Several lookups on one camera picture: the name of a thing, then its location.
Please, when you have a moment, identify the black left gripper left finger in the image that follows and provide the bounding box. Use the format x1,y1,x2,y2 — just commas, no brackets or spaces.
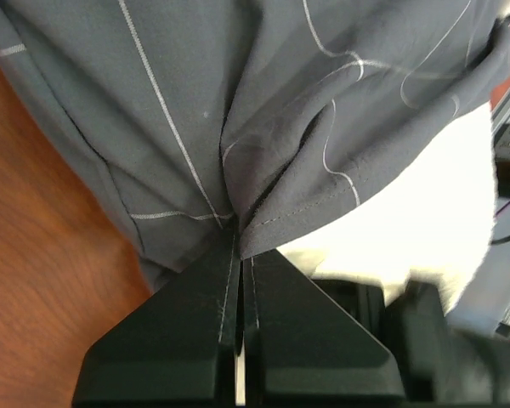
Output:
71,228,241,406

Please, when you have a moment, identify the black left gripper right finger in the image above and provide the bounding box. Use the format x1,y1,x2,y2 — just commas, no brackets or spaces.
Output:
242,251,405,406

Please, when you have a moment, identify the cream yellow-edged pillow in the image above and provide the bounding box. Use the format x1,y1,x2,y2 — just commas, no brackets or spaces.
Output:
278,103,496,312

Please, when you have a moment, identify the grey checked pillowcase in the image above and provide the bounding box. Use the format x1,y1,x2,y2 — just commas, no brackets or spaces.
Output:
0,1,510,290

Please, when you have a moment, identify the aluminium rail frame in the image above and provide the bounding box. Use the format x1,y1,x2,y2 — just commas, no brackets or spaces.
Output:
448,88,510,338

